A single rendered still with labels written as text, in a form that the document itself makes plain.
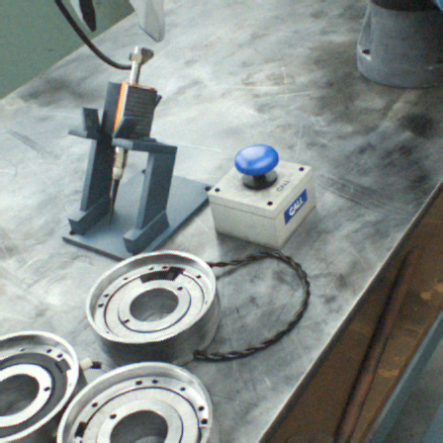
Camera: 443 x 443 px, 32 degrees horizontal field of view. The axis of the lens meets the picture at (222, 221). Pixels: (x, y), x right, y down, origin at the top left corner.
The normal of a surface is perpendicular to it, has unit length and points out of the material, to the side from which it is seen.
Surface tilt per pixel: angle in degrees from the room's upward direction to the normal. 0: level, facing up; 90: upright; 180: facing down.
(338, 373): 0
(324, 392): 0
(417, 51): 72
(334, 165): 0
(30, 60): 90
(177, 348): 90
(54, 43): 90
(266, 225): 90
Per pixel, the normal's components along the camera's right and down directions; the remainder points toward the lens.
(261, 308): -0.16, -0.79
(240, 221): -0.55, 0.57
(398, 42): -0.55, 0.32
